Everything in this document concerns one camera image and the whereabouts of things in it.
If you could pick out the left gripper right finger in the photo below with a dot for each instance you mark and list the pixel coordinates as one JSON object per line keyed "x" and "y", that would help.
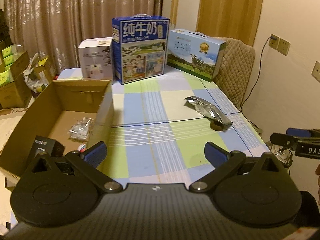
{"x": 226, "y": 164}

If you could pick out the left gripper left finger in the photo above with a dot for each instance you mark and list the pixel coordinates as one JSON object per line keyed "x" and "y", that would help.
{"x": 87, "y": 162}

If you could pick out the clear packet with white pad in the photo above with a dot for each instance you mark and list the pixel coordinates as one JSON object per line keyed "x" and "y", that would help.
{"x": 81, "y": 129}

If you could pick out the black shaver box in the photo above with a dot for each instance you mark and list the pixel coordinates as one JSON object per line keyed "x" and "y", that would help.
{"x": 44, "y": 144}

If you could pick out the red white plush toy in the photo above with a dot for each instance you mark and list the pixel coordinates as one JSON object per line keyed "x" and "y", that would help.
{"x": 82, "y": 147}

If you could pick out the brown cardboard box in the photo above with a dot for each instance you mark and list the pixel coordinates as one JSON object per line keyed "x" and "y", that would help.
{"x": 52, "y": 114}

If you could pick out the silver foil pouch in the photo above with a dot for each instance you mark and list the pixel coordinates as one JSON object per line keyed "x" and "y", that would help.
{"x": 209, "y": 110}

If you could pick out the checked bed sheet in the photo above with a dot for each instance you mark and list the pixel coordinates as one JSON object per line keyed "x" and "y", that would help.
{"x": 156, "y": 137}

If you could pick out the quilted beige chair cover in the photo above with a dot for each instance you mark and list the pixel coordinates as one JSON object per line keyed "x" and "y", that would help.
{"x": 235, "y": 70}

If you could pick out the stacked tissue cartons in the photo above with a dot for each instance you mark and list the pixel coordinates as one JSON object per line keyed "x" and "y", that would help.
{"x": 23, "y": 77}

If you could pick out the white appliance box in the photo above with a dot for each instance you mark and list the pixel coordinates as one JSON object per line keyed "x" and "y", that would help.
{"x": 95, "y": 58}

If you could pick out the light blue cow milk box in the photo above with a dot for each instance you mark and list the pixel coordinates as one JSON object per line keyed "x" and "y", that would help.
{"x": 195, "y": 53}

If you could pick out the blue milk carton box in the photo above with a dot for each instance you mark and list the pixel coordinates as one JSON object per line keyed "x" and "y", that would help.
{"x": 139, "y": 46}

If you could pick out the beige curtain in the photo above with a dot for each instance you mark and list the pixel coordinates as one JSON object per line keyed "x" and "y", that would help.
{"x": 55, "y": 28}

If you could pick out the wall socket with plug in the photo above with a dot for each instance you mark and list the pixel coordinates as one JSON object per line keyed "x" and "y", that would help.
{"x": 274, "y": 41}

